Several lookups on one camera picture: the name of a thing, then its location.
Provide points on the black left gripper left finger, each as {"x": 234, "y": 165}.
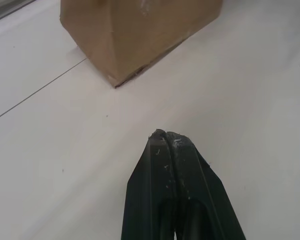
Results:
{"x": 147, "y": 190}

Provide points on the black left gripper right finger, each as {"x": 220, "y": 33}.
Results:
{"x": 205, "y": 200}

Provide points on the brown cardboard box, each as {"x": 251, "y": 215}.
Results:
{"x": 137, "y": 37}

